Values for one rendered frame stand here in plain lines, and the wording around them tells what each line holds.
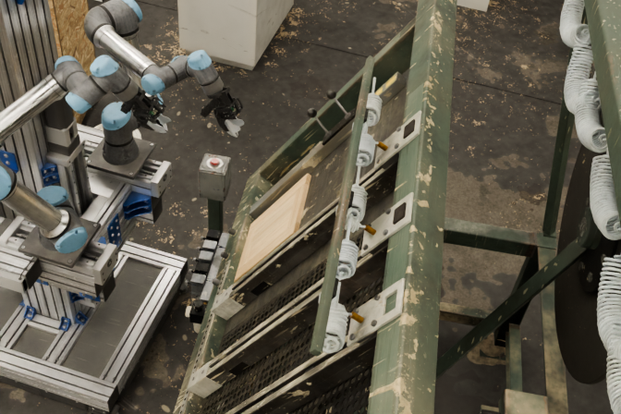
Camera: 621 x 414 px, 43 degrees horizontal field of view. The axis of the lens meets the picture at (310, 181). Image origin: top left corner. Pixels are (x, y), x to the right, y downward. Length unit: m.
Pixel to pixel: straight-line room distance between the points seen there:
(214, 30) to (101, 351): 2.51
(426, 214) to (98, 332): 2.21
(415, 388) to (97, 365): 2.28
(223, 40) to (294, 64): 0.55
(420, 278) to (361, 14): 4.56
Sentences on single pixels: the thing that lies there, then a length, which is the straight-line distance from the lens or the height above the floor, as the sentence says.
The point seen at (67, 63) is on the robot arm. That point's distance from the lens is 2.65.
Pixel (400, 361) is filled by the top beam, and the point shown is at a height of 1.95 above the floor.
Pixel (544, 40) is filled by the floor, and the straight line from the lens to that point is 6.40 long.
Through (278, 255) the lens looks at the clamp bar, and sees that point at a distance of 2.66.
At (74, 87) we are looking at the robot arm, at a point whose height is 1.78.
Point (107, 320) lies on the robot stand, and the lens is 3.88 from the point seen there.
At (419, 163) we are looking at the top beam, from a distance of 2.08.
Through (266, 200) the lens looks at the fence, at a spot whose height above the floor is 1.00.
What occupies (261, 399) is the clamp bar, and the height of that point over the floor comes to 1.37.
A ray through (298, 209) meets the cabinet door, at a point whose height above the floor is 1.23.
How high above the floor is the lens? 3.34
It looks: 45 degrees down
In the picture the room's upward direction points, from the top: 6 degrees clockwise
